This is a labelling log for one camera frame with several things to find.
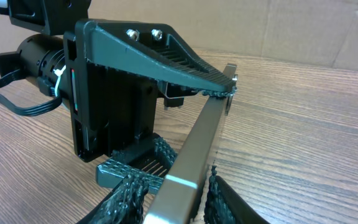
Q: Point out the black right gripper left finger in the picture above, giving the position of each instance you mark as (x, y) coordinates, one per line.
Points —
(124, 204)

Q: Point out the Galaxy smartphone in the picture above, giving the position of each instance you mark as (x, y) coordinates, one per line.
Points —
(180, 195)

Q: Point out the brown cardboard backdrop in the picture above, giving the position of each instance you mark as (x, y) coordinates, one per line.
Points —
(314, 32)

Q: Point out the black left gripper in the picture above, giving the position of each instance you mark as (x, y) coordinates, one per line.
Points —
(112, 111)

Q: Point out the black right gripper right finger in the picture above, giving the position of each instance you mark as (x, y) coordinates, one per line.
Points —
(225, 206)

